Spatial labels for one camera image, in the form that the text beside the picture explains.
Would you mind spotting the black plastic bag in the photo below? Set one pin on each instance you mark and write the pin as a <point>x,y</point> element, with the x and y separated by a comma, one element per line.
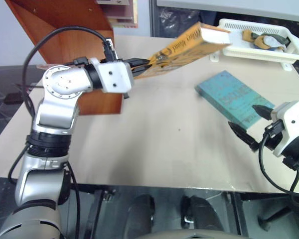
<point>174,22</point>

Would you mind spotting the wooden bookshelf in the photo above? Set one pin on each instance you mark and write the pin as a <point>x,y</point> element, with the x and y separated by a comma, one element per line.
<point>72,42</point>

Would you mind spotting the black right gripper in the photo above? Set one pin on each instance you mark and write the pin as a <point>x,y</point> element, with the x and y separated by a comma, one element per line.
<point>274,143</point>

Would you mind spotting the white shelved book with print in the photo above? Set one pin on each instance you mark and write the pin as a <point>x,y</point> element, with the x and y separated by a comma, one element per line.
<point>113,2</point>

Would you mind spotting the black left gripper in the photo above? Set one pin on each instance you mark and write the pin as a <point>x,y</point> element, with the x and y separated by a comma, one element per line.
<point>132,71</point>

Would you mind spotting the black table frame leg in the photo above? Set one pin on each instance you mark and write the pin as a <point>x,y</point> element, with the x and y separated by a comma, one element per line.
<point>97,214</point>

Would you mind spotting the teal paperback book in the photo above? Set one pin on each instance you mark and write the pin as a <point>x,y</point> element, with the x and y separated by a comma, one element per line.
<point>229,97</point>

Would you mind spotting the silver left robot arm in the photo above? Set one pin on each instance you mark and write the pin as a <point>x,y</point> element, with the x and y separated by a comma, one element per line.
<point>57,82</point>

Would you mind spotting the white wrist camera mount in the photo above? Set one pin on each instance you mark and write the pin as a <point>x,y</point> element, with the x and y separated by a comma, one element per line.
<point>114,74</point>
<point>294,112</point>

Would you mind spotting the orange paperback book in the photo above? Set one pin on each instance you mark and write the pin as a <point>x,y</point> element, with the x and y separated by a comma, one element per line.
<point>189,47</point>

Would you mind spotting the dark rounded shape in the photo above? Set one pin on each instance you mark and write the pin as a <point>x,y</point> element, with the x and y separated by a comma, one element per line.
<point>201,214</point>
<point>142,216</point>

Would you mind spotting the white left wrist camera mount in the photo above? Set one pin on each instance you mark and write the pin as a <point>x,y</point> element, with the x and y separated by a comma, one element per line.
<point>114,74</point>

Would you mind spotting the white plastic basket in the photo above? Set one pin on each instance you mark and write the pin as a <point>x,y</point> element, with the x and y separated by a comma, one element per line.
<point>235,48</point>

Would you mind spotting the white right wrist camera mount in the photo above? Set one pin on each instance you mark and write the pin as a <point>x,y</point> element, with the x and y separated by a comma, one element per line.
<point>294,112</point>

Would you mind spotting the grey fabric piece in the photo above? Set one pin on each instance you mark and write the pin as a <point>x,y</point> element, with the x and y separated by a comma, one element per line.
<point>274,41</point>

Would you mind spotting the grey background desk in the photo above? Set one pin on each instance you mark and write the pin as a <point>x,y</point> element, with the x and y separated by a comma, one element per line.
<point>226,6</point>

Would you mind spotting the items in basket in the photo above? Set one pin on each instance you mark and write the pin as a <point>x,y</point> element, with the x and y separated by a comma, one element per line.
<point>251,37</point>

